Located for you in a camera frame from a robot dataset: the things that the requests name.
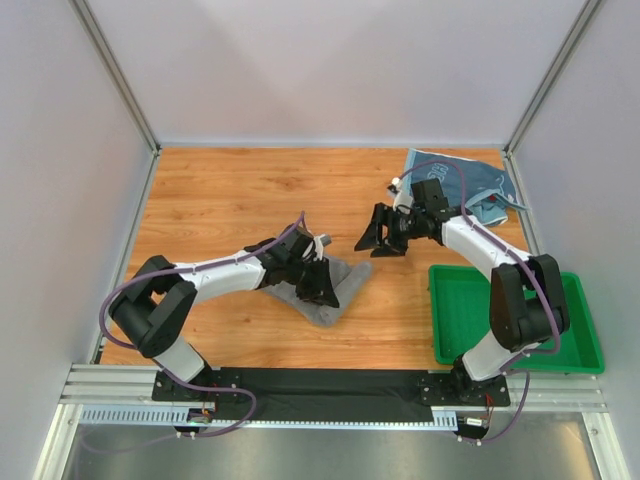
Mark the grey terry towel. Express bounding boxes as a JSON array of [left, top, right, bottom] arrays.
[[262, 256, 373, 327]]

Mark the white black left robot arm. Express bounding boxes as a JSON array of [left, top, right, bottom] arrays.
[[108, 225, 340, 387]]

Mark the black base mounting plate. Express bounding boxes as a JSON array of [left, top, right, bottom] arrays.
[[151, 366, 512, 424]]

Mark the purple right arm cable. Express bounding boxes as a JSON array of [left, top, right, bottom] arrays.
[[397, 159, 564, 447]]

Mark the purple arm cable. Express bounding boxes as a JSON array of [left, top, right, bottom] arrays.
[[79, 210, 307, 454], [397, 159, 564, 447]]

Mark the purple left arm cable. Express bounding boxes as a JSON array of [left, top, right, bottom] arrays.
[[79, 210, 307, 454]]

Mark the aluminium frame post left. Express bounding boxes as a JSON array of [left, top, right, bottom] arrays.
[[68, 0, 162, 154]]

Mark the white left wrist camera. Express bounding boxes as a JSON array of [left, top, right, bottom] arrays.
[[301, 227, 332, 261]]

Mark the blue patterned towel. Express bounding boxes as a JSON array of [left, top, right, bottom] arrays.
[[404, 149, 526, 227]]

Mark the aluminium frame post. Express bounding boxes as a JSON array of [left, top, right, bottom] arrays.
[[502, 0, 606, 154], [68, 0, 162, 154]]

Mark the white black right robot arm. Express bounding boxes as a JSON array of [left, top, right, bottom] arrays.
[[355, 178, 570, 395]]

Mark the aluminium frame post right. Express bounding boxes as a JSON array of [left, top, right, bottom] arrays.
[[502, 0, 606, 154]]

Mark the aluminium front rail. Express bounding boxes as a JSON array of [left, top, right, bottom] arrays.
[[59, 365, 607, 431]]

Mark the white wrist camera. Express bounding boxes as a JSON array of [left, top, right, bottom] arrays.
[[301, 227, 332, 261], [387, 177, 413, 214]]

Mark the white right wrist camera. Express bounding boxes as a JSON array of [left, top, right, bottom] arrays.
[[387, 177, 413, 214]]

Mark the green plastic tray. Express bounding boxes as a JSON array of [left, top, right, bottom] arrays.
[[428, 265, 605, 374]]

